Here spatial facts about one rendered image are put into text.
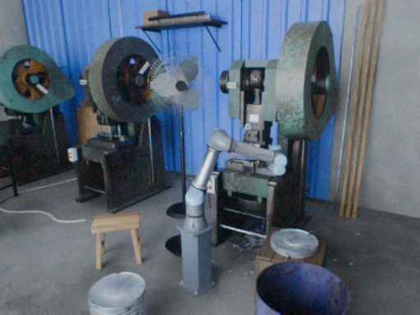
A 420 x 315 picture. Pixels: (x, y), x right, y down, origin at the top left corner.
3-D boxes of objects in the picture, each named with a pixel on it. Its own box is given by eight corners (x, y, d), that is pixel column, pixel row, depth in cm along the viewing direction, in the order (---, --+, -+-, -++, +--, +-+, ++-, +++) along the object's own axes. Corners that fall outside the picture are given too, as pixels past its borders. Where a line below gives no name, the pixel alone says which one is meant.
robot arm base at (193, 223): (194, 234, 202) (193, 219, 200) (179, 225, 213) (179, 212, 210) (212, 225, 212) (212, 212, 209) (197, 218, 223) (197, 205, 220)
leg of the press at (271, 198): (277, 267, 244) (282, 150, 220) (262, 262, 250) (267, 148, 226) (311, 219, 320) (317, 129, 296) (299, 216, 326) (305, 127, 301)
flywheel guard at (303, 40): (301, 153, 204) (309, 11, 182) (259, 148, 219) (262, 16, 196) (335, 127, 289) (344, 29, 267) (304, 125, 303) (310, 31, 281)
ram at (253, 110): (260, 142, 249) (261, 103, 241) (242, 140, 256) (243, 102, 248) (268, 138, 263) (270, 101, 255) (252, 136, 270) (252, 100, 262)
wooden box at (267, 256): (316, 321, 191) (321, 270, 182) (254, 303, 206) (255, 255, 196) (324, 281, 226) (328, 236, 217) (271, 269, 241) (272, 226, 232)
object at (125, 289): (146, 303, 163) (145, 302, 162) (84, 313, 156) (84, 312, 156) (143, 270, 190) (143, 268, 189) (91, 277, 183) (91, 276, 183)
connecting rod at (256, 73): (260, 114, 246) (261, 67, 236) (245, 113, 252) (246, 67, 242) (271, 111, 263) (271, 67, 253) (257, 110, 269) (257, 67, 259)
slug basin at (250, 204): (267, 216, 256) (267, 205, 253) (229, 207, 273) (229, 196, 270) (282, 202, 284) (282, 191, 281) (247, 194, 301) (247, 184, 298)
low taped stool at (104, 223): (142, 248, 273) (139, 211, 264) (143, 264, 250) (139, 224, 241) (99, 253, 265) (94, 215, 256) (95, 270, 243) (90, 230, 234)
